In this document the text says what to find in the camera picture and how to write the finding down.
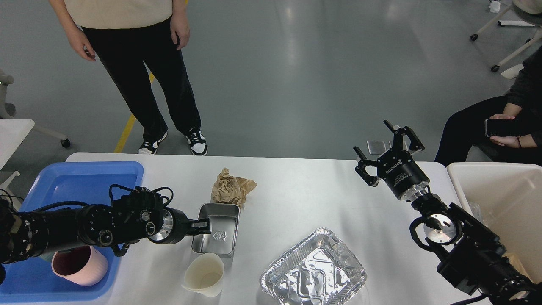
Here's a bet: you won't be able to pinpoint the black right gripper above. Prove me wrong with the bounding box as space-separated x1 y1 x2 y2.
353 120 430 201

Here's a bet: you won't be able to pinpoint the seated person in black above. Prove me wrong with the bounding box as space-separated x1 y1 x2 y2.
435 49 542 166

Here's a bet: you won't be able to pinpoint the white side table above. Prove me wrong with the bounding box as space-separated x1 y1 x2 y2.
0 119 31 168

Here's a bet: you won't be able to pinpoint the brown paper in bin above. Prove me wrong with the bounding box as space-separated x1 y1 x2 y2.
505 252 534 282

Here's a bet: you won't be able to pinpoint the pink ribbed mug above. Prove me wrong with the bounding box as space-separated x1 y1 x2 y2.
52 246 109 286

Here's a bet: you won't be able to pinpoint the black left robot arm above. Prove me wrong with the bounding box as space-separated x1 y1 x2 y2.
0 184 211 281

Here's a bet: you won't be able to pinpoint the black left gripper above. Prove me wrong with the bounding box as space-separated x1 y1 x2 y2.
148 207 211 244

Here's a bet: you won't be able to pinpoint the white plastic bin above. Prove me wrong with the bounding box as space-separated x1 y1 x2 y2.
447 162 542 283

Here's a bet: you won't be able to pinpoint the white office chair left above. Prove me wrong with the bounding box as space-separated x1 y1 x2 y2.
0 69 72 148

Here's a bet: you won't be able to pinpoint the metal floor plates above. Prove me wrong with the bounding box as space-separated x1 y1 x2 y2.
367 140 393 156

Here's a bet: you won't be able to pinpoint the cream paper cup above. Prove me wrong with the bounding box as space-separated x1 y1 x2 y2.
181 253 224 297

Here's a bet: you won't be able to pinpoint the crumpled brown paper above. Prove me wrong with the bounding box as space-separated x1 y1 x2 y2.
211 168 257 208

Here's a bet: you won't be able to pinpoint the standing person beige top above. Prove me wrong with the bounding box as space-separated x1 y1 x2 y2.
49 0 208 156

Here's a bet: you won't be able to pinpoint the white chair top right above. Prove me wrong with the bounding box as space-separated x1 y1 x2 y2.
469 0 542 73

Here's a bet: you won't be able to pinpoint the aluminium foil tray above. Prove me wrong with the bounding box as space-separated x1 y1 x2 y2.
260 227 367 305

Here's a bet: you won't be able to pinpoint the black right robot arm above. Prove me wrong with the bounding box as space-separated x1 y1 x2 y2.
354 120 542 305

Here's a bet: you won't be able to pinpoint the steel rectangular container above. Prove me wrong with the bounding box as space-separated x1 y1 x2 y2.
191 203 240 258

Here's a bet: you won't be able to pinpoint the black smartphone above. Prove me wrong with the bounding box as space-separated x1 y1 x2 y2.
484 119 523 137

